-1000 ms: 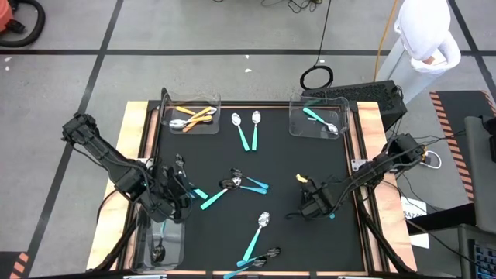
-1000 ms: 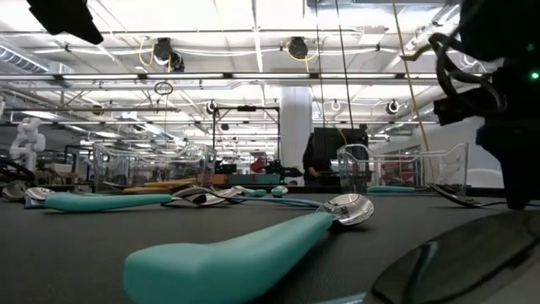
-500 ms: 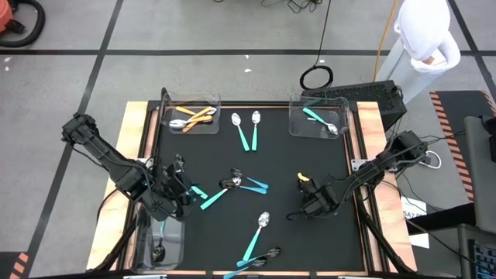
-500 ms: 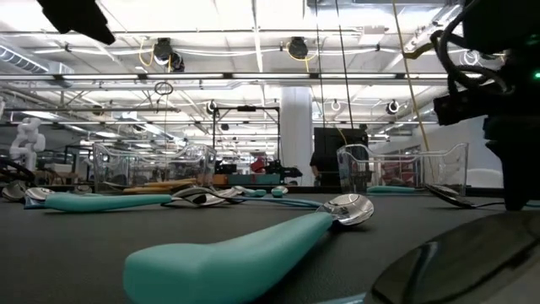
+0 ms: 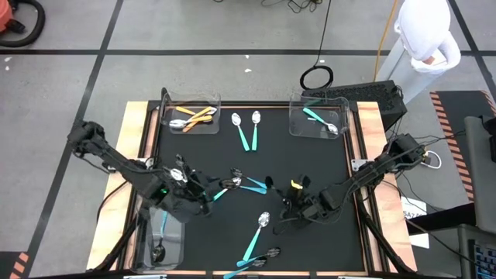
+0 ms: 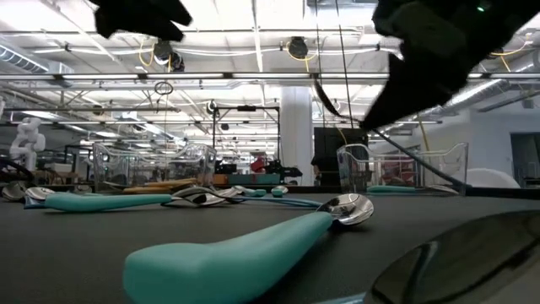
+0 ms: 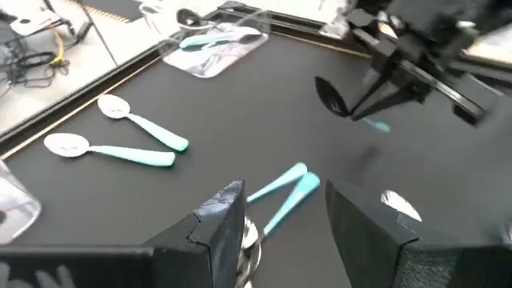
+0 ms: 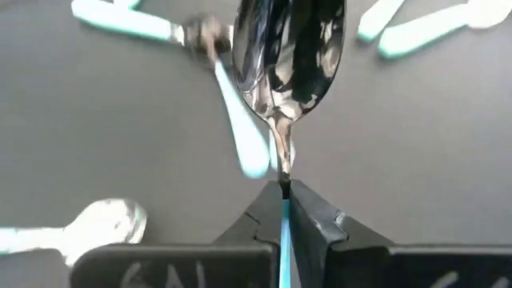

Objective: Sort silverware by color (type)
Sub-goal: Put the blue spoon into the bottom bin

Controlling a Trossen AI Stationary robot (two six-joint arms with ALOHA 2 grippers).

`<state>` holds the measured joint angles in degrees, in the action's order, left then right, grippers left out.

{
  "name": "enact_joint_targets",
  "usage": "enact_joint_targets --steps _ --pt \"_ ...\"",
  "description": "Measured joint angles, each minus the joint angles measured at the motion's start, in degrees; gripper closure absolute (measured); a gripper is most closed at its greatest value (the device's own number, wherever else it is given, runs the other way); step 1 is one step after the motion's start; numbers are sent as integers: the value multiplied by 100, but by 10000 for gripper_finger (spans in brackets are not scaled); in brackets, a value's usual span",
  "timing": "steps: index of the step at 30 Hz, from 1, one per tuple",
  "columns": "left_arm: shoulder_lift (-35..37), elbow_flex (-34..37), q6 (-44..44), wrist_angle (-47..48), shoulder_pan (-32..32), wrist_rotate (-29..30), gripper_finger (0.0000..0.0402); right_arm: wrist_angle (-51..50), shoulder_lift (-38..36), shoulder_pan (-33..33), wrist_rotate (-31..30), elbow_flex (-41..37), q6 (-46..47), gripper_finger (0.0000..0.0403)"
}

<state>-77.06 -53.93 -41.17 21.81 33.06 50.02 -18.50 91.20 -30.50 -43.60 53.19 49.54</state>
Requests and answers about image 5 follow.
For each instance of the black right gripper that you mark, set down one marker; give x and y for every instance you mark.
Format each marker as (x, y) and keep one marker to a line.
(308, 207)

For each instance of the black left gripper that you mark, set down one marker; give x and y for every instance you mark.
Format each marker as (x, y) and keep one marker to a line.
(182, 203)

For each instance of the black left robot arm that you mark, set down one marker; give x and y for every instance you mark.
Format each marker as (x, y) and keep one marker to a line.
(116, 162)

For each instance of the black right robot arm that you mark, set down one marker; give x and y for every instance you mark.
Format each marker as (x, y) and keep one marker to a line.
(368, 174)

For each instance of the dark table mat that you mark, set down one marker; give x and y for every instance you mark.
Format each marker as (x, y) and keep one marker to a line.
(271, 155)

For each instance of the clear plastic bin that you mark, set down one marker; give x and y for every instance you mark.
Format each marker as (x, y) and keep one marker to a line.
(193, 98)
(302, 128)
(174, 240)

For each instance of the black perforated computer case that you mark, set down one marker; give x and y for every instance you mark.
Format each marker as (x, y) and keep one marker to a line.
(360, 95)

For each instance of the white paper sheet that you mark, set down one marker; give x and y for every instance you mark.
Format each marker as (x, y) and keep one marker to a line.
(414, 207)

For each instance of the black mat with orange stripes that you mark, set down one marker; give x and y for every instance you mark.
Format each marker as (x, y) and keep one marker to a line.
(453, 116)
(15, 267)

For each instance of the grey desk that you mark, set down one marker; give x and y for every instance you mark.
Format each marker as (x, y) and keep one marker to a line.
(480, 174)

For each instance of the orange shop vacuum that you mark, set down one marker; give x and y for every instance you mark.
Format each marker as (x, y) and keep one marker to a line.
(4, 15)

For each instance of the silver metal bracket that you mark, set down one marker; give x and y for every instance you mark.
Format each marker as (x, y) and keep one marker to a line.
(357, 164)

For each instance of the black metal frame strut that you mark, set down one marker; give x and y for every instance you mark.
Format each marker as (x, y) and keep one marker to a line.
(381, 240)
(124, 240)

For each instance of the grey pedestal panel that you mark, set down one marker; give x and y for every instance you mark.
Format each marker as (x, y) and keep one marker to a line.
(399, 73)

